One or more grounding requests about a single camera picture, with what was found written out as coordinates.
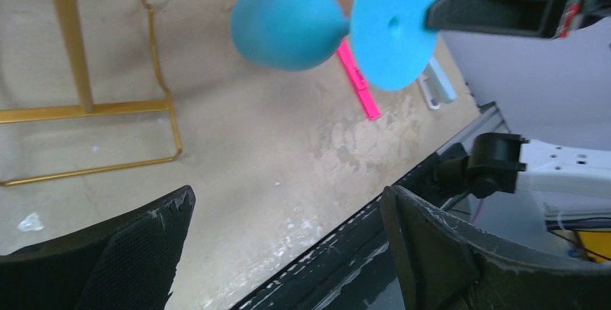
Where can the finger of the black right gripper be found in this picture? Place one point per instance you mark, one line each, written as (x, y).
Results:
(545, 19)

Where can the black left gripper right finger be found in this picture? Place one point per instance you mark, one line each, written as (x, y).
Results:
(477, 265)

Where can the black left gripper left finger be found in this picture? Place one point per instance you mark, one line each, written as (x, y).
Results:
(126, 262)

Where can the light blue wine glass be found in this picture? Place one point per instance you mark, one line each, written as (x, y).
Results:
(389, 39)

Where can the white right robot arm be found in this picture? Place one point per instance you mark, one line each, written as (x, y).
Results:
(505, 162)

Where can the pink highlighter marker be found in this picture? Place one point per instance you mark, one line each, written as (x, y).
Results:
(358, 81)

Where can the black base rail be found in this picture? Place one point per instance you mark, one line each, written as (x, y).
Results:
(381, 257)

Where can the gold wire glass rack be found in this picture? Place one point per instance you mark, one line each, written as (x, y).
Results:
(69, 21)

